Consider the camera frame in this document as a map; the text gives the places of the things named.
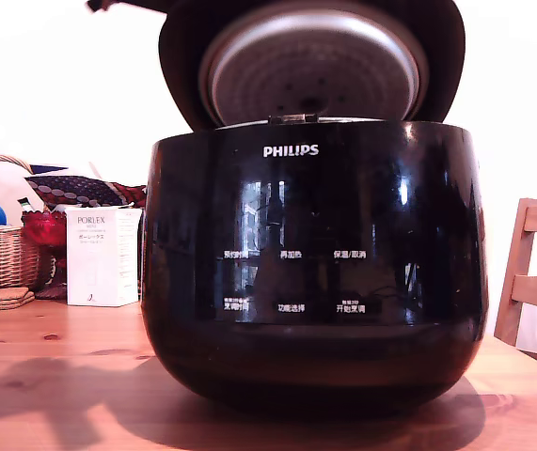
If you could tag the black rice cooker lid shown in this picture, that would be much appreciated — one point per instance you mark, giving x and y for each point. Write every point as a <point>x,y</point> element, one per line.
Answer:
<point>315,61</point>

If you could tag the dark dotted patterned cushion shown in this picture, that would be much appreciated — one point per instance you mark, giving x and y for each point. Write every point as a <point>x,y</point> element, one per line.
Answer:
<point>80,189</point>

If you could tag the white Porlex box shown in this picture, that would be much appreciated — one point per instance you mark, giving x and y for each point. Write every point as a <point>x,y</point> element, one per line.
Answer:
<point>94,263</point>

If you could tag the red glass goblet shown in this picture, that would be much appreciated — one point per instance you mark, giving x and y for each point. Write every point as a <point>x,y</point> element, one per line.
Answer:
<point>44,232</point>

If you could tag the black Philips rice cooker body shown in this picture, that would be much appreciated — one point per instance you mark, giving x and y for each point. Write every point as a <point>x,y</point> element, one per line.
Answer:
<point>317,282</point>

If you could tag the wooden chair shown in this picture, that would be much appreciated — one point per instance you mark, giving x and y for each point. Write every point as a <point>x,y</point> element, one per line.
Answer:
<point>522,282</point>

